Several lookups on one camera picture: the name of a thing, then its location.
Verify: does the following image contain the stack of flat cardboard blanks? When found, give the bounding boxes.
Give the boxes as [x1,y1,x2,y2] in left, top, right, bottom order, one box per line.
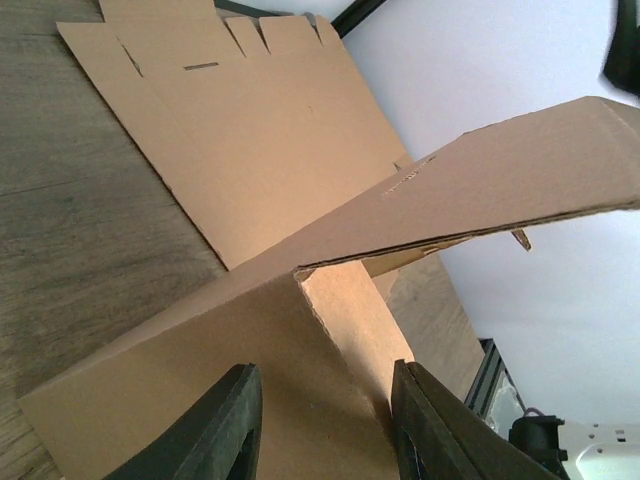
[58,1,409,268]

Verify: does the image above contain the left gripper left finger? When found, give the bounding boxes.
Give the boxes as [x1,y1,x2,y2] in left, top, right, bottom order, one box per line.
[107,364,263,479]

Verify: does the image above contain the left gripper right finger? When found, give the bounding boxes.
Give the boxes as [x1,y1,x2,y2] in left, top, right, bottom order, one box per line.
[391,360,559,480]

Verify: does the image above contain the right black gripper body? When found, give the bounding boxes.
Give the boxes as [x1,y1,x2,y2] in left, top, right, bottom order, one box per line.
[602,0,639,98]

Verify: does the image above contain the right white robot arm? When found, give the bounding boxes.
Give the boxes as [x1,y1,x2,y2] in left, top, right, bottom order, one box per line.
[509,1,639,479]

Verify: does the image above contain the black aluminium frame rail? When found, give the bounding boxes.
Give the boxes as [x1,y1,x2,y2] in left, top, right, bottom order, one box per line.
[464,338,525,419]

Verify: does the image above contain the cardboard box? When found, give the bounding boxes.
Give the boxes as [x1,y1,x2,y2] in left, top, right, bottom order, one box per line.
[19,96,639,479]

